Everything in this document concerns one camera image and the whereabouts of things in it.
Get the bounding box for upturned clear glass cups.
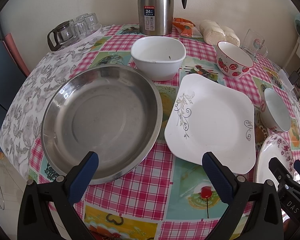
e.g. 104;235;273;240
73;12;102;38

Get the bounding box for colourful checked tablecloth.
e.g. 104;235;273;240
0;24;300;239

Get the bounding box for large stainless steel plate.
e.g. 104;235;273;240
41;64;163;184

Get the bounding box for bag of white buns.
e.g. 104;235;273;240
199;20;241;47

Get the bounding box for white round bowl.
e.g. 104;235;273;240
260;88;291;133

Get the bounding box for pink floral plate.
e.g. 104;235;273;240
254;134;294;188

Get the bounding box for white square bowl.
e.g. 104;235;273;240
130;36;186;81

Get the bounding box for pink board against wall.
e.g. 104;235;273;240
5;33;30;76

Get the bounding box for white power strip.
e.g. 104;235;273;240
278;69;294;91

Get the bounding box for clear glass mug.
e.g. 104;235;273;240
240;29;268;60

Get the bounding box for white square patterned plate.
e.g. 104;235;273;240
164;74;256;174

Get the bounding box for strawberry pattern bowl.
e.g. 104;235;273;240
216;41;254;78

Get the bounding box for black power adapter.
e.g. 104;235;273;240
288;67;300;85

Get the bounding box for stainless steel thermos jug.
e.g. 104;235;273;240
138;0;174;36

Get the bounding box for orange snack packet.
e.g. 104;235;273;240
173;18;202;38

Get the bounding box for glass teapot black handle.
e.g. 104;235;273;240
47;20;77;51

